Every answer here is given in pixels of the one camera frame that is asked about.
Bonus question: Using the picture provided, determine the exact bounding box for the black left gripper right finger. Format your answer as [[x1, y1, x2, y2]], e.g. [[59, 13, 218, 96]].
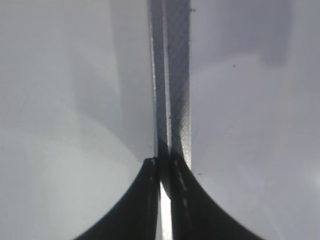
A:
[[169, 156, 261, 240]]

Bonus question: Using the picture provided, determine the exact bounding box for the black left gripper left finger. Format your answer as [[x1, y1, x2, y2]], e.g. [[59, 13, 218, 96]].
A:
[[77, 157, 160, 240]]

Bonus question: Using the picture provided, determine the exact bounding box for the white whiteboard with aluminium frame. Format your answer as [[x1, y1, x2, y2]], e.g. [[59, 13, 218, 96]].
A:
[[109, 0, 320, 240]]

